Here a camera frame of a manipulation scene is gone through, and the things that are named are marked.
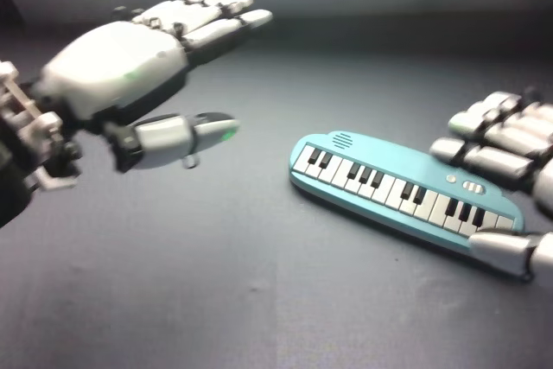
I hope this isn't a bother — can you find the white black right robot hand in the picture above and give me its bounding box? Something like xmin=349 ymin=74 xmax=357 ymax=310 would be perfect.
xmin=429 ymin=87 xmax=553 ymax=283

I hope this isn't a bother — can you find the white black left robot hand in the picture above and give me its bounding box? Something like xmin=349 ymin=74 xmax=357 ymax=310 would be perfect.
xmin=34 ymin=0 xmax=274 ymax=174

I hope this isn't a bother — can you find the turquoise toy piano keyboard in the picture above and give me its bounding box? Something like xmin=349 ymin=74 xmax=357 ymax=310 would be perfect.
xmin=287 ymin=129 xmax=526 ymax=277

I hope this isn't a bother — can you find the grey table cloth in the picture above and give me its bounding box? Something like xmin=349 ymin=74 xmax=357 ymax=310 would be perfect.
xmin=0 ymin=18 xmax=553 ymax=369

